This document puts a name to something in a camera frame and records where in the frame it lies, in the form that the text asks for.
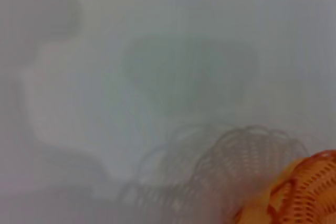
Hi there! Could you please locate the orange woven plastic basket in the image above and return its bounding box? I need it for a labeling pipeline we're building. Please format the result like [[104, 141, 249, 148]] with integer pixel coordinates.
[[230, 150, 336, 224]]

